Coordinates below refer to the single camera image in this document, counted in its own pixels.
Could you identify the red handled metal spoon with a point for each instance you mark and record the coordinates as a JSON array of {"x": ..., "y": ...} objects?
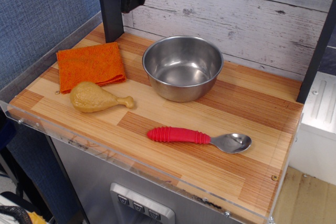
[{"x": 229, "y": 143}]

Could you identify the orange folded towel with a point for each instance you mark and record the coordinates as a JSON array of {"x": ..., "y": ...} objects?
[{"x": 100, "y": 64}]

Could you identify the stainless steel bowl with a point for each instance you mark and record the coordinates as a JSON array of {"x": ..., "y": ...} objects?
[{"x": 182, "y": 68}]

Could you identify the plastic toy chicken drumstick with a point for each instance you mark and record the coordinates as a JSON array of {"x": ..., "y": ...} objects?
[{"x": 88, "y": 97}]

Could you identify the clear acrylic edge guard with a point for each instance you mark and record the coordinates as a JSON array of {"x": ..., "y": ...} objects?
[{"x": 199, "y": 180}]

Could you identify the stainless steel cabinet front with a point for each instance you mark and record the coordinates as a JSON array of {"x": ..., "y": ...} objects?
[{"x": 91, "y": 176}]

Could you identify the silver button control panel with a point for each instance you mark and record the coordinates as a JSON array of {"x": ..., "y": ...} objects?
[{"x": 132, "y": 207}]

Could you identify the white appliance at right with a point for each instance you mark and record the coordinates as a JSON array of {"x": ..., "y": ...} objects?
[{"x": 313, "y": 151}]

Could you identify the yellow black object bottom left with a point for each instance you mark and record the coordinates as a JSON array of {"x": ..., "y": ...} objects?
[{"x": 15, "y": 214}]

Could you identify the black left vertical post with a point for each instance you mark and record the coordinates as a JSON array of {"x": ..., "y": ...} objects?
[{"x": 112, "y": 19}]

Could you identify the black vertical post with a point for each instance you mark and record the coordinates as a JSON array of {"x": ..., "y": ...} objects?
[
  {"x": 316, "y": 59},
  {"x": 112, "y": 19}
]

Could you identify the black right vertical post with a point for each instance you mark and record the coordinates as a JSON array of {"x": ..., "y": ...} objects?
[{"x": 316, "y": 59}]

